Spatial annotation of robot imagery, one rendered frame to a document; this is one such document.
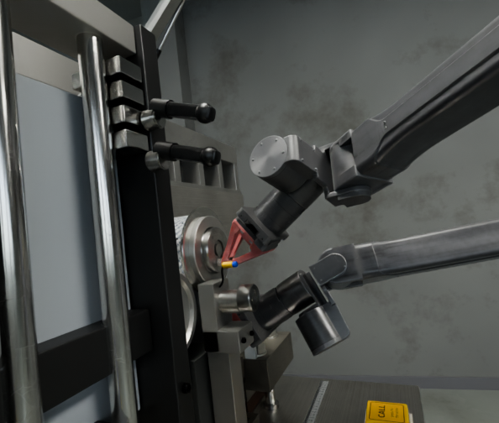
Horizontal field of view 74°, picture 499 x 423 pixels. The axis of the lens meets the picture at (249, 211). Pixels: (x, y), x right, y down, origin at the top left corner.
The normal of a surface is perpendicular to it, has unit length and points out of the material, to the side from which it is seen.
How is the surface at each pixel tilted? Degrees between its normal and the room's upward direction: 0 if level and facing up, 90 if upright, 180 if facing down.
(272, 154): 71
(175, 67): 90
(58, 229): 90
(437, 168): 90
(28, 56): 90
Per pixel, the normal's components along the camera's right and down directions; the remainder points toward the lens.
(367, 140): -0.93, -0.13
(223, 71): -0.28, -0.01
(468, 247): -0.29, -0.33
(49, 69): 0.91, -0.12
